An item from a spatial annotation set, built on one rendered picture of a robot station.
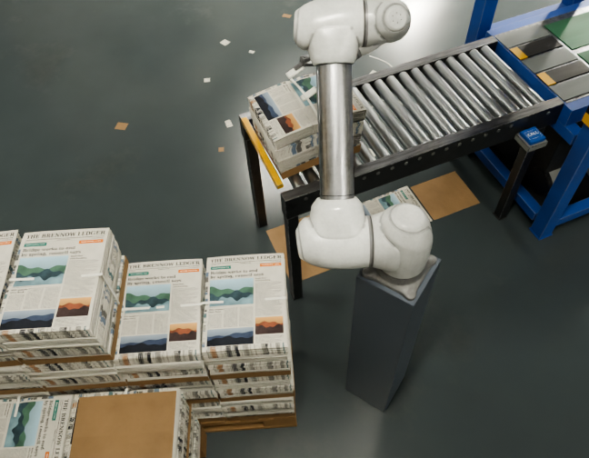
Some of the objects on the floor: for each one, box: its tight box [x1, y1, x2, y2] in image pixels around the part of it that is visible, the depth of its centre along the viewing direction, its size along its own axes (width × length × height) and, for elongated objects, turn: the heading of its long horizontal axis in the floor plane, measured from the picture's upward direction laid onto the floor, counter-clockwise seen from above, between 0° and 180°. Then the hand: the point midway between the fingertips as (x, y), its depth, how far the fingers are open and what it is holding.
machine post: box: [529, 122, 589, 240], centre depth 243 cm, size 9×9×155 cm
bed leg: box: [493, 127, 545, 220], centre depth 286 cm, size 6×6×68 cm
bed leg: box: [244, 139, 268, 228], centre depth 289 cm, size 6×6×68 cm
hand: (296, 85), depth 214 cm, fingers open, 13 cm apart
